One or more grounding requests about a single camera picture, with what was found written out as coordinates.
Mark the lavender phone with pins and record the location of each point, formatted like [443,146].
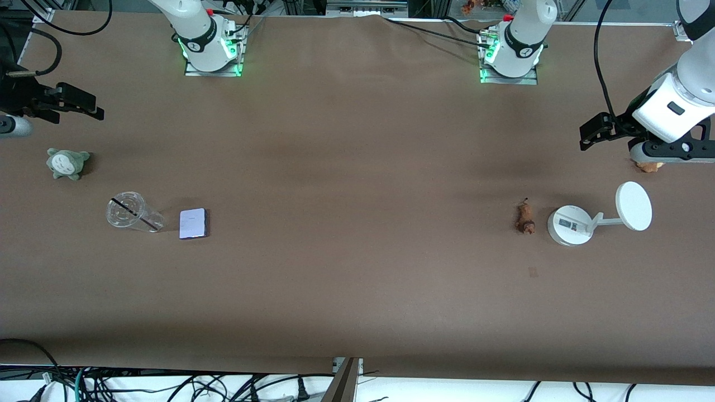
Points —
[192,223]

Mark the small orange background toy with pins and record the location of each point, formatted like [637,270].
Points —
[468,8]

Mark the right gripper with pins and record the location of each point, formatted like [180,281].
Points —
[15,96]

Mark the white round desk stand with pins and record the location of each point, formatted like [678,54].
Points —
[570,226]

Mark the black straw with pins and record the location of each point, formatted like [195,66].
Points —
[134,213]

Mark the clear plastic cup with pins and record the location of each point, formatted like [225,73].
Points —
[124,219]

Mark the brown table frame post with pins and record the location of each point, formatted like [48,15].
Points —
[343,385]

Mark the grey green plush toy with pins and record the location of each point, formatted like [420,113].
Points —
[66,164]

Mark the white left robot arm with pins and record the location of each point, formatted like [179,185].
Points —
[525,33]

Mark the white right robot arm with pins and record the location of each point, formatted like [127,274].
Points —
[195,30]

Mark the orange brown toy figure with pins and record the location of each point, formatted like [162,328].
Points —
[649,166]

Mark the metal frame rail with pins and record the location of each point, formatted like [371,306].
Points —
[363,6]

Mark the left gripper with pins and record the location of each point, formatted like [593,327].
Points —
[624,124]

